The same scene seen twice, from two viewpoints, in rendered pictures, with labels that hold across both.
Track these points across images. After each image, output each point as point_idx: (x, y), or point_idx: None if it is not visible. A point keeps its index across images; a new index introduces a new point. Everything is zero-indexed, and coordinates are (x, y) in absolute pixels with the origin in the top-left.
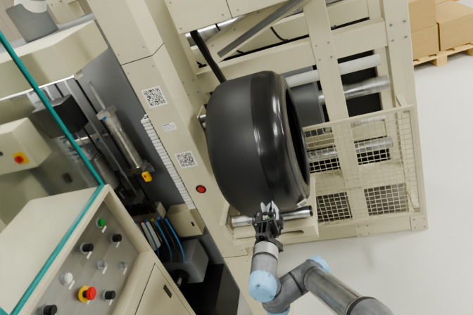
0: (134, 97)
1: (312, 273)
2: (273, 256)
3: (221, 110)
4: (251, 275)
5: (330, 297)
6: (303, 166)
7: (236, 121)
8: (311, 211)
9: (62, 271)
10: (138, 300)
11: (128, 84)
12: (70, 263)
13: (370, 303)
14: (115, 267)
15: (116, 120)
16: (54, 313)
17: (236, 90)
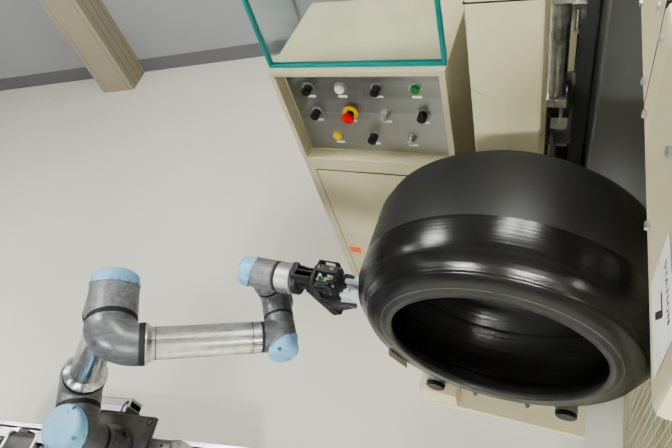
0: (609, 12)
1: (250, 326)
2: (270, 283)
3: (432, 173)
4: (255, 258)
5: (190, 325)
6: (519, 386)
7: (401, 204)
8: (427, 383)
9: (340, 80)
10: (392, 172)
11: None
12: (352, 83)
13: (128, 338)
14: (402, 131)
15: (555, 16)
16: (304, 95)
17: (467, 189)
